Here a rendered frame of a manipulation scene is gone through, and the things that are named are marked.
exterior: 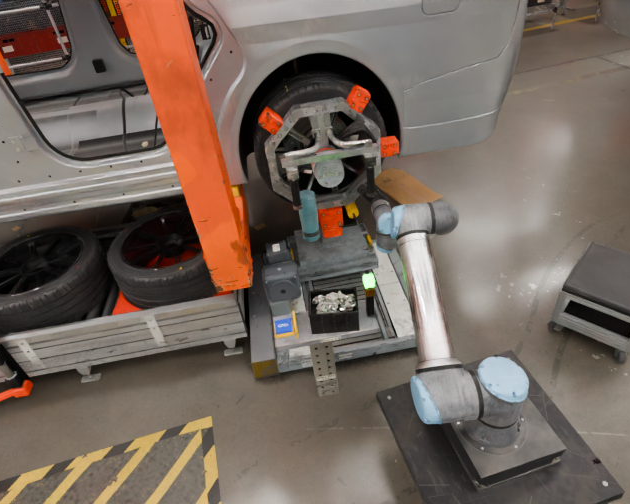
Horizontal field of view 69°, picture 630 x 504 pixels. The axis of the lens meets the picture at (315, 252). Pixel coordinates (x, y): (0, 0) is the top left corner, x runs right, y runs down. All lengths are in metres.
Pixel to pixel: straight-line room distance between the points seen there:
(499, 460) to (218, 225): 1.29
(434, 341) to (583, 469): 0.66
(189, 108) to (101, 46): 2.43
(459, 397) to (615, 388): 1.13
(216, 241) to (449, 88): 1.29
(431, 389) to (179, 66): 1.26
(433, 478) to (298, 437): 0.68
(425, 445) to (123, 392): 1.52
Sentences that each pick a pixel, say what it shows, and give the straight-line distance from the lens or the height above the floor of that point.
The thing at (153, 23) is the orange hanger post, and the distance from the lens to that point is 1.57.
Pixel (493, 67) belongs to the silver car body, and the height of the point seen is 1.13.
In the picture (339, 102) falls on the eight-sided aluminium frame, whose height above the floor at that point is 1.12.
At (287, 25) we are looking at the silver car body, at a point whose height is 1.44.
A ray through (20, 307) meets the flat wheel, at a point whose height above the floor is 0.48.
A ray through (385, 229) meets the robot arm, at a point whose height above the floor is 0.61.
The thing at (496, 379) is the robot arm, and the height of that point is 0.67.
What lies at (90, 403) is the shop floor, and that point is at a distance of 2.64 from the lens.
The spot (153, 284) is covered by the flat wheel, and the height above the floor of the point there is 0.48.
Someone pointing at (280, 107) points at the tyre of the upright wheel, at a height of 1.11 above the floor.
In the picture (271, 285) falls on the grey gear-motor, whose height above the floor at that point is 0.36.
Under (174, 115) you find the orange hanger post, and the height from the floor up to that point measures 1.33.
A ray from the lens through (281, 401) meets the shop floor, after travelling 2.28.
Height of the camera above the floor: 1.89
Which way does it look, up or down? 39 degrees down
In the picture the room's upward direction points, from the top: 8 degrees counter-clockwise
